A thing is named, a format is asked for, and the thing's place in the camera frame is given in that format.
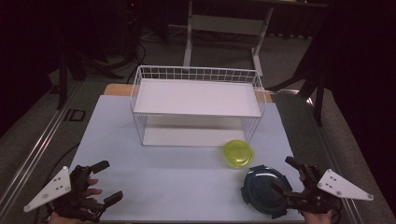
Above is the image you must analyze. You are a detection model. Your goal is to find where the metal floor rail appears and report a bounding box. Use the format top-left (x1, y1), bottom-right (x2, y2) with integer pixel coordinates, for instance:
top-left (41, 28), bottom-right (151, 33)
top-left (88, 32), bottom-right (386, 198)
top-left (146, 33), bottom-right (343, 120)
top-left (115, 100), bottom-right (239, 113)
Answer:
top-left (0, 81), bottom-right (82, 217)
top-left (274, 89), bottom-right (365, 224)

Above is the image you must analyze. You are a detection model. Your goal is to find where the person's right hand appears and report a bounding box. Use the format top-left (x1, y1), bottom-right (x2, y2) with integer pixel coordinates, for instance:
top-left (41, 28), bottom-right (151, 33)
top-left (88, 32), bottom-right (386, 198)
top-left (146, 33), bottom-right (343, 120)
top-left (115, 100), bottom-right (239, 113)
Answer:
top-left (298, 175), bottom-right (334, 224)

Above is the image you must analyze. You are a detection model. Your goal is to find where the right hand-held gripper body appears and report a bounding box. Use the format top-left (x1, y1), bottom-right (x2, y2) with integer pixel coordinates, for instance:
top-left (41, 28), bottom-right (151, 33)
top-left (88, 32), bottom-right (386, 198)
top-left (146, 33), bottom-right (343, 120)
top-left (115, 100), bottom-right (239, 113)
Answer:
top-left (281, 163), bottom-right (375, 217)

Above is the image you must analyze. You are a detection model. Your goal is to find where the green plastic container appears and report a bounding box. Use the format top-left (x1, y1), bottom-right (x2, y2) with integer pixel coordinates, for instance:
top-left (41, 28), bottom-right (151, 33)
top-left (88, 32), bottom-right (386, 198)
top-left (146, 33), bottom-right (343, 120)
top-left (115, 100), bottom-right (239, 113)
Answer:
top-left (222, 138), bottom-right (255, 170)

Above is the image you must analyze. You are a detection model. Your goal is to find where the black tripod stand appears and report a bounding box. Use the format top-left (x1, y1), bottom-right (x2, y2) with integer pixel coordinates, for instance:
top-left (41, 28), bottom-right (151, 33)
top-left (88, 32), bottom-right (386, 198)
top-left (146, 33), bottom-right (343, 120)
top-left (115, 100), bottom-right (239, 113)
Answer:
top-left (266, 27), bottom-right (331, 127)
top-left (55, 36), bottom-right (125, 110)

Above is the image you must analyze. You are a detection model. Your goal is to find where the light blue table mat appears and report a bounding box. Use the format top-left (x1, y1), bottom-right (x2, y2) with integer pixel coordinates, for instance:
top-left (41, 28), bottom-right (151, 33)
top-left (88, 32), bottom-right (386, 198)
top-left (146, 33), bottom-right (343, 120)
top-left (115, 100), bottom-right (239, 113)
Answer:
top-left (48, 94), bottom-right (316, 223)

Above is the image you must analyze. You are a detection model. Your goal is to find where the white wire shelf rack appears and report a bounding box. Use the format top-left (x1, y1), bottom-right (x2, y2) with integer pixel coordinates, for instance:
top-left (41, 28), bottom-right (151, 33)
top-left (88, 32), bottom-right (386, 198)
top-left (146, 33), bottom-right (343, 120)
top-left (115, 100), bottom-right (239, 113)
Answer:
top-left (130, 64), bottom-right (267, 147)

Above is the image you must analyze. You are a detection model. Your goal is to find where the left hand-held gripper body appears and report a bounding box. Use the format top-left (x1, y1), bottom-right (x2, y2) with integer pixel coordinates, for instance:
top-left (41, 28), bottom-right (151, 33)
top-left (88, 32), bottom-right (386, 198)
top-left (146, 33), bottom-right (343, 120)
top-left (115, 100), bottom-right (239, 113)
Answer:
top-left (22, 164), bottom-right (106, 223)

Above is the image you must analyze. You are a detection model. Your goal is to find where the person's left hand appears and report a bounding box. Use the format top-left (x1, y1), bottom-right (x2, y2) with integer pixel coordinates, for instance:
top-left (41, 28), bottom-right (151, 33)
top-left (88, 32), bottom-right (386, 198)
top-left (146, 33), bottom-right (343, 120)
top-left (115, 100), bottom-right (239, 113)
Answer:
top-left (48, 176), bottom-right (104, 224)

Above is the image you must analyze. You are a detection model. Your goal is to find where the white desk frame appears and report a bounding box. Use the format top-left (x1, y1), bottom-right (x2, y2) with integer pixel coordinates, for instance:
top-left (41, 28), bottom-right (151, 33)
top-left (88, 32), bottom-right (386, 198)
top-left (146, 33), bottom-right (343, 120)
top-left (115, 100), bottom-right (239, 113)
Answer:
top-left (182, 0), bottom-right (330, 77)

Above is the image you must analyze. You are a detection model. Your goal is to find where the glass container with dark-blue lid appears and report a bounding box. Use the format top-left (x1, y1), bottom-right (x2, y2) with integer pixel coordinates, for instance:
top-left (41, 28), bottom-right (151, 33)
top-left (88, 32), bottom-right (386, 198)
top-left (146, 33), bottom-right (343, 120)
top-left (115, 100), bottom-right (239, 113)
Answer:
top-left (240, 164), bottom-right (295, 219)

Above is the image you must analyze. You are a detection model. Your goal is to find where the black equipment tower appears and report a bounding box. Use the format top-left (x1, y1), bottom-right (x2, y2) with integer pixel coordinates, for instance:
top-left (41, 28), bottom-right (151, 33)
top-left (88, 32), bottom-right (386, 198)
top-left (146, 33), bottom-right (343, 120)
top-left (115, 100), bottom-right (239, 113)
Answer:
top-left (122, 0), bottom-right (142, 59)

